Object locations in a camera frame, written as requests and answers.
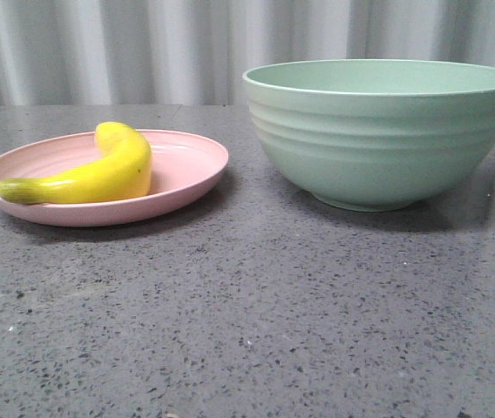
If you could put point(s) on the yellow banana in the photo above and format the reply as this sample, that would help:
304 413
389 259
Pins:
123 172

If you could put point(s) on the pink plate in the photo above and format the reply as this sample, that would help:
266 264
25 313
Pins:
185 167

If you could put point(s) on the green bowl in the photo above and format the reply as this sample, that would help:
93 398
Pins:
373 135

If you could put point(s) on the white pleated curtain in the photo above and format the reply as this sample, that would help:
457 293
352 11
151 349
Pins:
194 52

